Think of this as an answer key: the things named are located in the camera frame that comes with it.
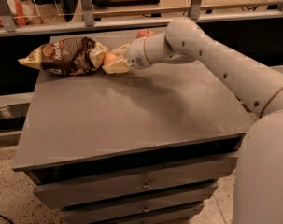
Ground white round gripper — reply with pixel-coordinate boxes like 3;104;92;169
102;37;151;74

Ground bottom grey drawer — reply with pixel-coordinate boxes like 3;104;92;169
95;202;204;224

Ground red apple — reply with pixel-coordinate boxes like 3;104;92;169
136;29;156;38

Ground grey drawer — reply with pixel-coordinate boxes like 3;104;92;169
34;152;238;209
95;202;204;224
62;180;218;224

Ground grey drawer cabinet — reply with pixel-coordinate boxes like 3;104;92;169
12;25;260;224

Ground orange white plastic bag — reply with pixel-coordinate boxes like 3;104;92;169
0;0;43;26

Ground middle grey drawer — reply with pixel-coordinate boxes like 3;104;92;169
62;180;218;224

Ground black floor cable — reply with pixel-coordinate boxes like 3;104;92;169
0;213;15;224

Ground black wooden bar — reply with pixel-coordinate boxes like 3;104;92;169
92;0;160;7

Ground metal railing frame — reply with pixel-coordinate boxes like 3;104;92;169
0;0;283;37

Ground orange fruit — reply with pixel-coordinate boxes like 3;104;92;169
103;53;118;64

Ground brown chip bag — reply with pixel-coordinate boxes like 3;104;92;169
18;36;109;76

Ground top grey drawer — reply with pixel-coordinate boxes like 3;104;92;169
34;152;238;209

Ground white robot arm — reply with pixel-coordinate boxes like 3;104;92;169
103;17;283;224

